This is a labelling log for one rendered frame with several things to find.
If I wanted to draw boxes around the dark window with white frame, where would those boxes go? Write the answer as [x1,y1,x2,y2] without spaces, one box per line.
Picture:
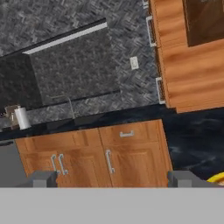
[0,17,122,111]

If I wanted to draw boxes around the white paper towel roll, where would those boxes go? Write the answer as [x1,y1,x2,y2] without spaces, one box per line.
[14,106,32,131]

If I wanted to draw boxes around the yellow cheese wedge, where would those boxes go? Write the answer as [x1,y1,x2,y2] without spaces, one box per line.
[206,171,224,186]

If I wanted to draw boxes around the dark brown glossy oven panel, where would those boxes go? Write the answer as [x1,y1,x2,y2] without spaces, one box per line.
[182,0,224,48]

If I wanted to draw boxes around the thin grey tap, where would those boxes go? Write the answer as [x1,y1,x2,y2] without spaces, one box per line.
[52,95,80,120]

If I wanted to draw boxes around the wooden base cupboard run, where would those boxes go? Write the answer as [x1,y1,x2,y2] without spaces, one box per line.
[14,118,174,188]

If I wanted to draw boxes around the tall wooden cupboard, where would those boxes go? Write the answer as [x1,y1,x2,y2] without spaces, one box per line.
[142,0,224,115]

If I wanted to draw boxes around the brown box-shaped appliance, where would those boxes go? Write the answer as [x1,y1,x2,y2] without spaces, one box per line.
[3,104,21,130]

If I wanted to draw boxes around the grey dishwasher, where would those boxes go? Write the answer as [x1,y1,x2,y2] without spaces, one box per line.
[0,139,30,188]

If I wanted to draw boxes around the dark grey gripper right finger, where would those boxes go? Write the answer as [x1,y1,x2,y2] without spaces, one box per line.
[166,170,213,188]

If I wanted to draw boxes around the white wall socket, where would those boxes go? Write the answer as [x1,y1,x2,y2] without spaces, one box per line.
[129,56,140,71]

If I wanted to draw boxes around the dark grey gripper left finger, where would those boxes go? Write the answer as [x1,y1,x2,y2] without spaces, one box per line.
[16,170,59,188]

